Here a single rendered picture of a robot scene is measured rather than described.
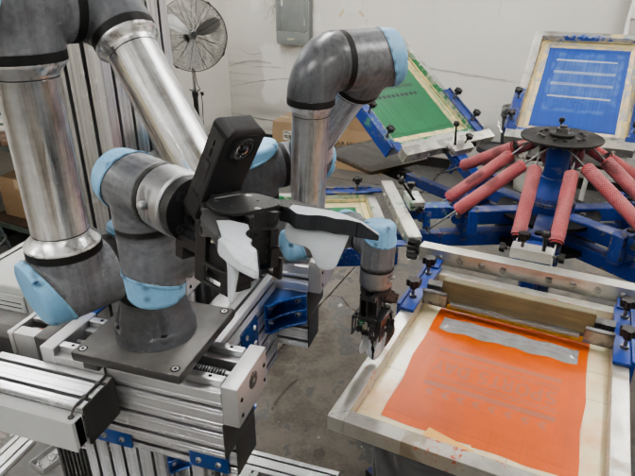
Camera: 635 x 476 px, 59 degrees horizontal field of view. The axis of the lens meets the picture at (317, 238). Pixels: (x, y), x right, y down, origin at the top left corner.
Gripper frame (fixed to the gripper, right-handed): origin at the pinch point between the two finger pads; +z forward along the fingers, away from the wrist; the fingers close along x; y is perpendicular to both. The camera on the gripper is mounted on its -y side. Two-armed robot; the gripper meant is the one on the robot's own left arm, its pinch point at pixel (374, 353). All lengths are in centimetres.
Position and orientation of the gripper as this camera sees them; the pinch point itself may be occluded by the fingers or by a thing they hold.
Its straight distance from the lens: 141.7
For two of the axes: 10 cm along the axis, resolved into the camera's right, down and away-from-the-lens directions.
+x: 9.0, 1.9, -4.0
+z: -0.2, 9.1, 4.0
